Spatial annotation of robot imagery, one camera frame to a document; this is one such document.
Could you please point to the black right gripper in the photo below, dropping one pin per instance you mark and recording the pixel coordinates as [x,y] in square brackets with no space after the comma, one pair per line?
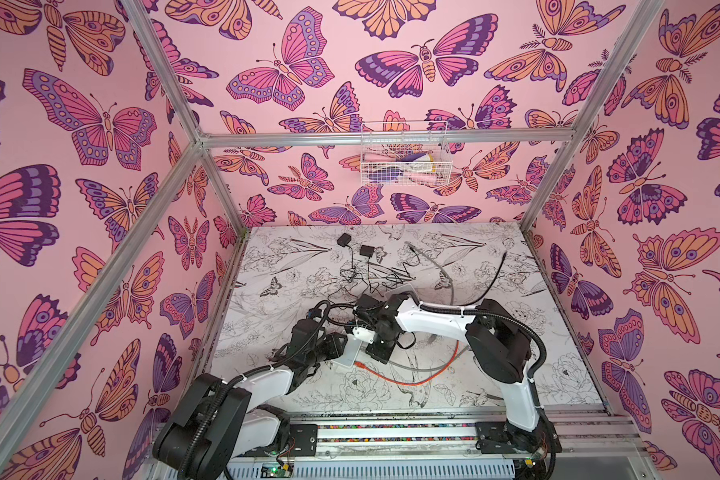
[381,341]

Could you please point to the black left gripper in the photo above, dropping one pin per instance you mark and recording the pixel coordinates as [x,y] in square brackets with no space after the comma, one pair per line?
[331,340]

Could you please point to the white network switch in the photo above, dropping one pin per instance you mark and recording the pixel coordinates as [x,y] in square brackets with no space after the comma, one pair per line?
[350,354]

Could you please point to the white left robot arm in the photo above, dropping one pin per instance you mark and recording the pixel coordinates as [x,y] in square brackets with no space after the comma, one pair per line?
[217,420]

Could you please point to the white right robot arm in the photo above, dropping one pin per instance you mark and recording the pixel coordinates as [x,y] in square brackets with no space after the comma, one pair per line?
[506,350]

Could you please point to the black power adapter right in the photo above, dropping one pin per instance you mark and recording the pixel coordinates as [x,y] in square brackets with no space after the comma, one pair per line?
[366,251]

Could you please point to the black power adapter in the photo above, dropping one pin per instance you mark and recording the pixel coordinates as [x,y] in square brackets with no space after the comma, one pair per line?
[344,240]
[366,251]

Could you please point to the black power adapter left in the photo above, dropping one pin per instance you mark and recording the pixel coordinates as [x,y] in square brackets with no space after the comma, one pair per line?
[344,240]

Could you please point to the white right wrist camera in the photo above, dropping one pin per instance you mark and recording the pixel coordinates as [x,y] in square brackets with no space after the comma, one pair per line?
[363,334]

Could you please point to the grey slotted cable duct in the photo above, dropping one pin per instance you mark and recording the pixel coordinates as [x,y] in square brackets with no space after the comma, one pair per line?
[377,469]

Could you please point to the wire basket on wall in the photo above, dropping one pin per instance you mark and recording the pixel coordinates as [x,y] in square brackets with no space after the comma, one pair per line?
[405,154]

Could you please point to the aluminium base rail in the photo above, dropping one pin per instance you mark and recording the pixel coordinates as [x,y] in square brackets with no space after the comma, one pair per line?
[592,445]

